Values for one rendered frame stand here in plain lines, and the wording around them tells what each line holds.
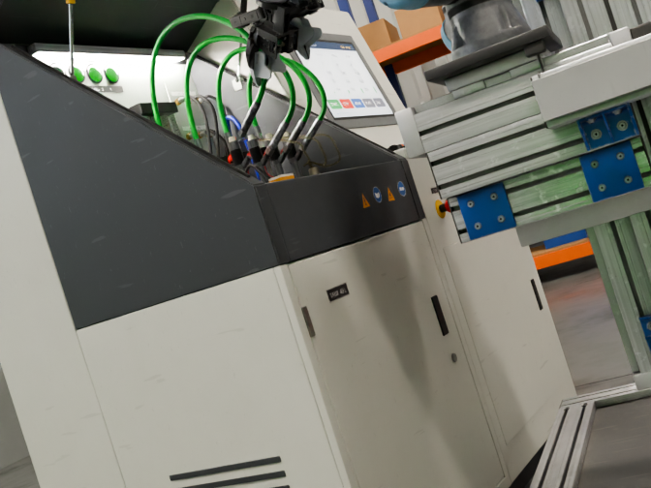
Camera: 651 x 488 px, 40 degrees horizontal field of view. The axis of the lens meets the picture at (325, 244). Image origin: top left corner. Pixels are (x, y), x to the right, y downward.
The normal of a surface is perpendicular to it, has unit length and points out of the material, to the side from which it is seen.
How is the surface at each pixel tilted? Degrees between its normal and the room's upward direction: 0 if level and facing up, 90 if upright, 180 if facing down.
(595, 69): 90
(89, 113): 90
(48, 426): 90
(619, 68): 90
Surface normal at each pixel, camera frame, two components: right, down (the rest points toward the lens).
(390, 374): 0.82, -0.26
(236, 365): -0.49, 0.15
